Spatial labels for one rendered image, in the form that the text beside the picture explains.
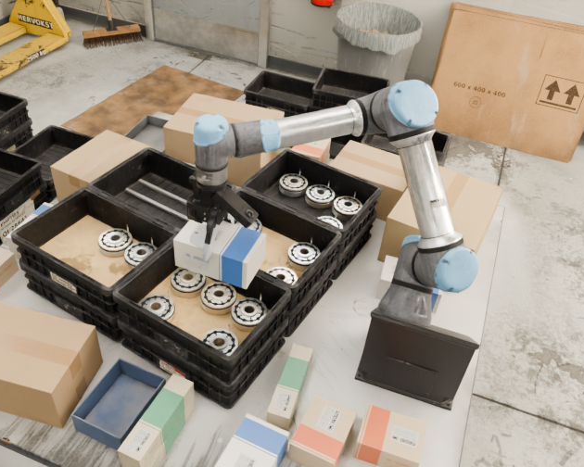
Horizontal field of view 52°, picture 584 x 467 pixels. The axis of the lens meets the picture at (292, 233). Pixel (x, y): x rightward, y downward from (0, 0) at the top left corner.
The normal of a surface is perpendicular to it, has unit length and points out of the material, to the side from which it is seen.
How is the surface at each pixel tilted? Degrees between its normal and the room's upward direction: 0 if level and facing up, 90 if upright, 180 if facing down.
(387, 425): 0
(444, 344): 90
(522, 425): 0
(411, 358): 90
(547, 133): 72
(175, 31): 90
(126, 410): 0
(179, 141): 90
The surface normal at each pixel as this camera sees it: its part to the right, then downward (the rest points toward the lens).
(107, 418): 0.07, -0.75
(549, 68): -0.35, 0.44
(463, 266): 0.35, 0.18
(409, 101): 0.28, -0.07
